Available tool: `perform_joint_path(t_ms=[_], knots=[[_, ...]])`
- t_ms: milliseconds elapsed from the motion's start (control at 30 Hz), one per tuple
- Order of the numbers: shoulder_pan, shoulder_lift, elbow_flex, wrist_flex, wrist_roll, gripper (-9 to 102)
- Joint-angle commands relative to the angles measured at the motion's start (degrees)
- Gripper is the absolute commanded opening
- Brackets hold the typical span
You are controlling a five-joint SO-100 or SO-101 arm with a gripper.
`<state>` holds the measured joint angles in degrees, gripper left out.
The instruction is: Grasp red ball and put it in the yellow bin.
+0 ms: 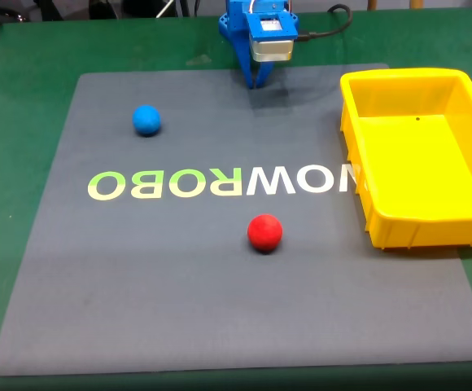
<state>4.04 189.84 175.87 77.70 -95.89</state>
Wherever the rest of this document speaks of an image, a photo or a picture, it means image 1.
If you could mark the red ball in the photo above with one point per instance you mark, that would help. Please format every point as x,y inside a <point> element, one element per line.
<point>265,233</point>

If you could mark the blue ball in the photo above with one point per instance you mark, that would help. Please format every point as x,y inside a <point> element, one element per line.
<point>146,119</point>

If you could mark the silver camera box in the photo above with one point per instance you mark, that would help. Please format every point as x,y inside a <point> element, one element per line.
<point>271,49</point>

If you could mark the wooden leg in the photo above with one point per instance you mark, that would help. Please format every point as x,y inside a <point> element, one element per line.
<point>413,3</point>
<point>372,4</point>

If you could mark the yellow plastic bin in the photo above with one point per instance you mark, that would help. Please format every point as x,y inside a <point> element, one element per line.
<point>419,163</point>

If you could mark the grey printed mat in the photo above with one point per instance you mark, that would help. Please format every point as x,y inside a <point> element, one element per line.
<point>203,277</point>

